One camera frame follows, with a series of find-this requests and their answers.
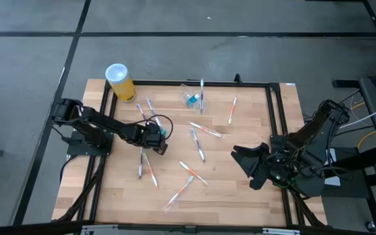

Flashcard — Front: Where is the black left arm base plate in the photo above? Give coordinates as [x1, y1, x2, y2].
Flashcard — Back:
[66, 129, 114, 157]

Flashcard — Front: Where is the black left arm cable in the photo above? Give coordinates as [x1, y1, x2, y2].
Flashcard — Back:
[122, 114, 174, 142]

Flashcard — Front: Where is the black rig bottom bar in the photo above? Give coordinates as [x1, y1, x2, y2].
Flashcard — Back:
[0, 221, 376, 235]

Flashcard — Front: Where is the yellow canister white lid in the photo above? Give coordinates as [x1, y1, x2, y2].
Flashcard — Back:
[104, 63, 137, 104]

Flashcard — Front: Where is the yellow cable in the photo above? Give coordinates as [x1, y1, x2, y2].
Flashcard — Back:
[356, 130, 376, 149]

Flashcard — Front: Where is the clear acrylic organizer holder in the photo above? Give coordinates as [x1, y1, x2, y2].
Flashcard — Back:
[179, 83, 209, 116]

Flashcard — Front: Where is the white paper sheet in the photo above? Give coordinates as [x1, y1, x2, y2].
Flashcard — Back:
[324, 147, 341, 187]

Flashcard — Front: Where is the black robot arm with cables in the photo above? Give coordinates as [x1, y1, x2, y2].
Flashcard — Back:
[339, 99, 376, 129]

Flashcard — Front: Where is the black desk foot bar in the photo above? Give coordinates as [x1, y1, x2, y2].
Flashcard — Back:
[317, 146, 376, 198]
[332, 79, 362, 89]

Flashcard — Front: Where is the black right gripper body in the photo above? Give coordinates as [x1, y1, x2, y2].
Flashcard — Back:
[249, 146, 298, 191]

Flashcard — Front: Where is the purple white toothbrush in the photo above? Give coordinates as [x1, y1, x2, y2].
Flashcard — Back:
[137, 146, 144, 180]
[199, 78, 205, 115]
[189, 127, 206, 163]
[136, 102, 147, 121]
[146, 98, 163, 129]

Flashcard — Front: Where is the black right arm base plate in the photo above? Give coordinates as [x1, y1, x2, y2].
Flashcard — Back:
[270, 133, 290, 153]

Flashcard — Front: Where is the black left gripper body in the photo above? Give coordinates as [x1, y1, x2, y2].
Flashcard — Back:
[127, 123, 166, 149]

